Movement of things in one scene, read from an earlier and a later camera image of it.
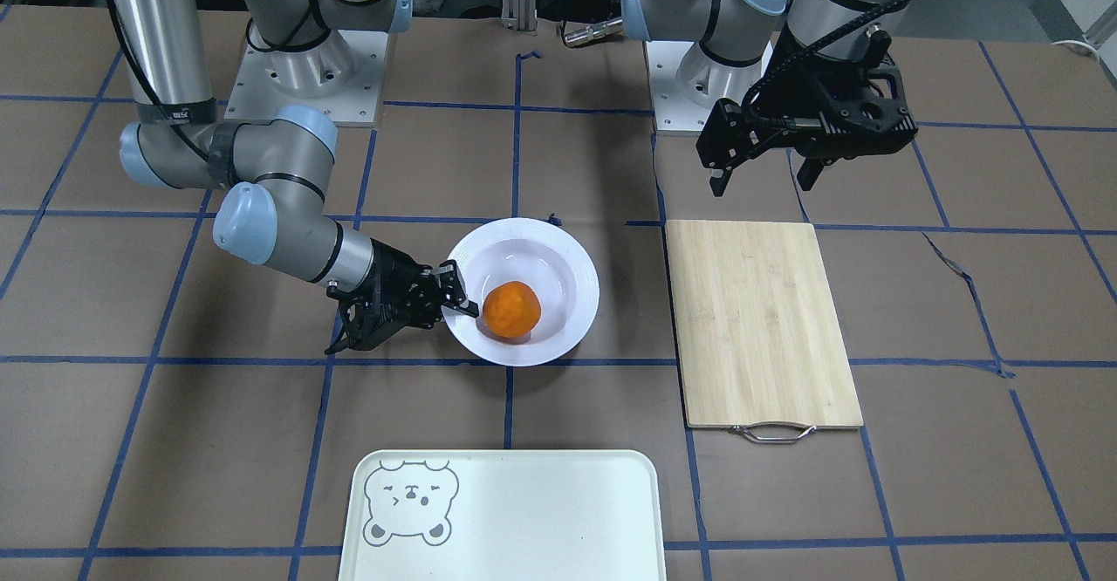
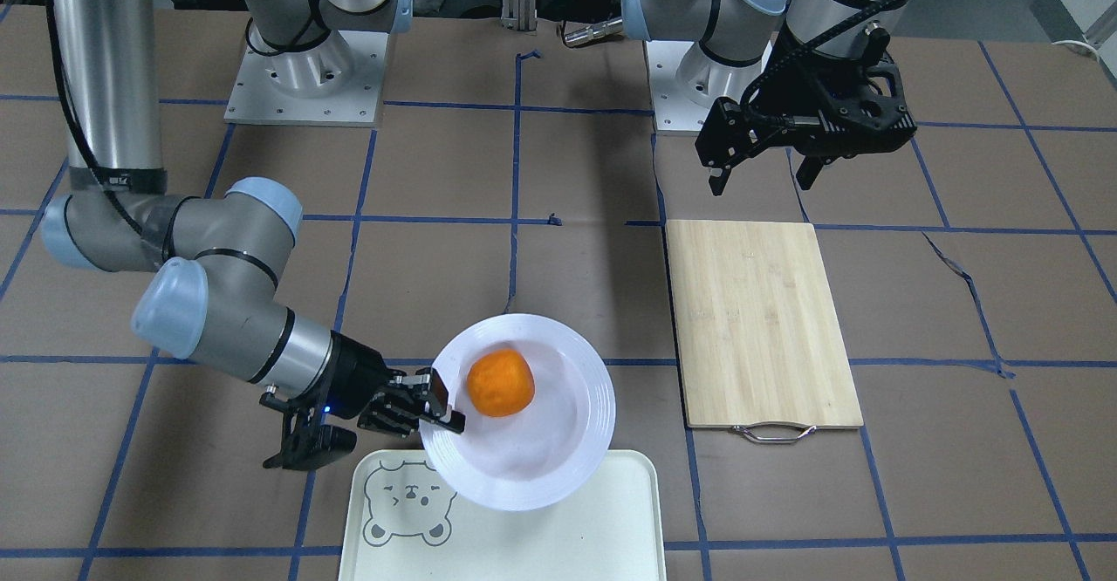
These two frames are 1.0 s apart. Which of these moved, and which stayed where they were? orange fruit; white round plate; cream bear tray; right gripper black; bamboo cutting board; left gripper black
Moved: orange fruit; right gripper black; white round plate
Stayed: cream bear tray; left gripper black; bamboo cutting board
